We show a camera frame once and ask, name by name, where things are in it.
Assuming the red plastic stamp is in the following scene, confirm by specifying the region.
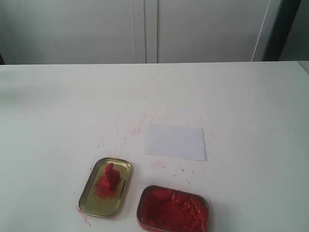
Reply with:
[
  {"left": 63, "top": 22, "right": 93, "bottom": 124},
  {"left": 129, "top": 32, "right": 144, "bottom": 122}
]
[{"left": 100, "top": 163, "right": 120, "bottom": 191}]

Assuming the red ink paste tin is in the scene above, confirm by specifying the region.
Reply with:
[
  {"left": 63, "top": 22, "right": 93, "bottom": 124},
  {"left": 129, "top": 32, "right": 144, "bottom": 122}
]
[{"left": 137, "top": 185, "right": 209, "bottom": 232}]

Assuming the white paper sheet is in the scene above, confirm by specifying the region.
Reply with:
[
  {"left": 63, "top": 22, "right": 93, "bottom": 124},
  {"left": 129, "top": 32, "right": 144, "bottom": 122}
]
[{"left": 145, "top": 124, "right": 207, "bottom": 161}]

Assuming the gold metal tin lid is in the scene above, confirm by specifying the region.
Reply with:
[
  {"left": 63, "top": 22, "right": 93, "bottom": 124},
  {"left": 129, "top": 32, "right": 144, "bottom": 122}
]
[{"left": 78, "top": 157, "right": 132, "bottom": 218}]

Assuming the white cabinet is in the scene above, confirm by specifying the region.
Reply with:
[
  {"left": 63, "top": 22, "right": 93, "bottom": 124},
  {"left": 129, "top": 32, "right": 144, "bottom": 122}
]
[{"left": 0, "top": 0, "right": 269, "bottom": 64}]

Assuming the white hanging cord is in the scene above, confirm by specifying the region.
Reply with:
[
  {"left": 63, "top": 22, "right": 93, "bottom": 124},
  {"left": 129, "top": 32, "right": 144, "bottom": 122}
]
[{"left": 251, "top": 0, "right": 271, "bottom": 62}]

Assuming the dark vertical post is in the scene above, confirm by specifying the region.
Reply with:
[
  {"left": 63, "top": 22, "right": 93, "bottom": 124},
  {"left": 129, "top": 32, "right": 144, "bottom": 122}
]
[{"left": 262, "top": 0, "right": 301, "bottom": 61}]

